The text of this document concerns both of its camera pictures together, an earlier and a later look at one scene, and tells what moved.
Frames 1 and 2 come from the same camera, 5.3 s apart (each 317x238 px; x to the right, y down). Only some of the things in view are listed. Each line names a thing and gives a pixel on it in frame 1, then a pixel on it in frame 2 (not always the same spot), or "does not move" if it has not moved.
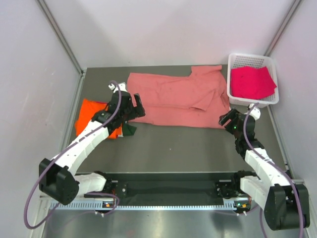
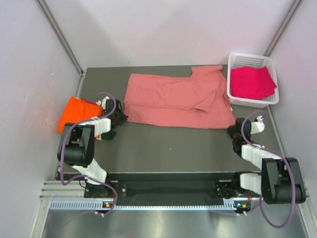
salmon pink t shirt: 199,100 does not move
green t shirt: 128,130 to 108,135
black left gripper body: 129,113 to 122,117
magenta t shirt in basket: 252,83 does not move
